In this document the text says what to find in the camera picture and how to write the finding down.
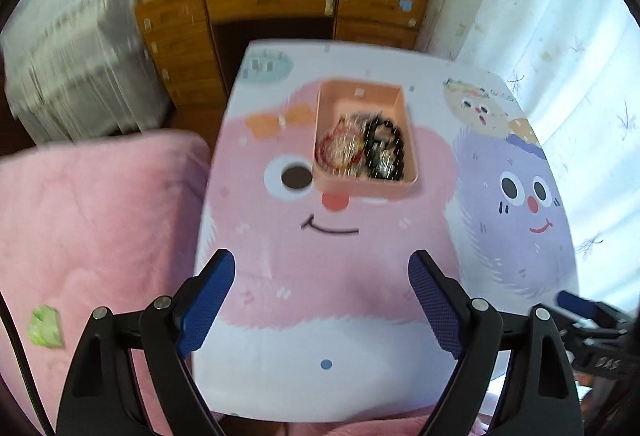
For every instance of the pink plastic storage box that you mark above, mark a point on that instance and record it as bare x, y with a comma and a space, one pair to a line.
350, 191

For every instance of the cartoon printed tablecloth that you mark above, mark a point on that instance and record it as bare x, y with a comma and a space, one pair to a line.
350, 266

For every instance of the wooden desk with drawers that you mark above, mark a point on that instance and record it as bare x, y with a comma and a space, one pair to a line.
190, 51

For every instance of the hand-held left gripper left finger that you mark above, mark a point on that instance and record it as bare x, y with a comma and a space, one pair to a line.
212, 296

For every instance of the green crumpled wrapper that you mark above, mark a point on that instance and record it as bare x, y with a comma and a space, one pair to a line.
46, 327

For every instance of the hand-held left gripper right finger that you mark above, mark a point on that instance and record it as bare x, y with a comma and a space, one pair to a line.
435, 306

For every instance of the white ruffled bedding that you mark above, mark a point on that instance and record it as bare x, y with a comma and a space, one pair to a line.
75, 66

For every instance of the red woven bangle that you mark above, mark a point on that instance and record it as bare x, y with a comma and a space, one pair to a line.
330, 151

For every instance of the white floral curtain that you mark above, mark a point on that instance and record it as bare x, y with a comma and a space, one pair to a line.
560, 41

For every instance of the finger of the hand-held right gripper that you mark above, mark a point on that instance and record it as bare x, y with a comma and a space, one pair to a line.
575, 301

